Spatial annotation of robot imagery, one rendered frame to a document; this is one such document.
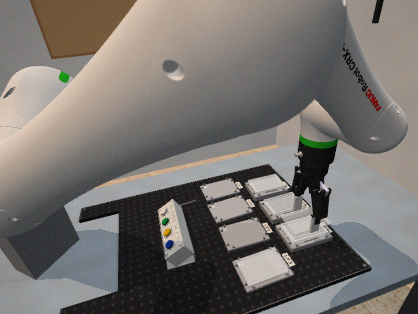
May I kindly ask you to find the white button panel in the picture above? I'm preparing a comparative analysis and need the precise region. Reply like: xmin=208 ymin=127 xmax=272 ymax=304
xmin=158 ymin=199 xmax=196 ymax=270

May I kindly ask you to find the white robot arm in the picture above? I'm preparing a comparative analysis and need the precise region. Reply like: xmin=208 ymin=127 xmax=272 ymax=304
xmin=0 ymin=0 xmax=408 ymax=238

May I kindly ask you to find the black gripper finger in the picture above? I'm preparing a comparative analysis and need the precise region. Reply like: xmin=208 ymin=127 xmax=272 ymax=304
xmin=291 ymin=165 xmax=308 ymax=212
xmin=307 ymin=180 xmax=332 ymax=233

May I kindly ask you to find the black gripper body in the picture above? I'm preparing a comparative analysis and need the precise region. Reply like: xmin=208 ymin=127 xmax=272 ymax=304
xmin=299 ymin=161 xmax=329 ymax=190

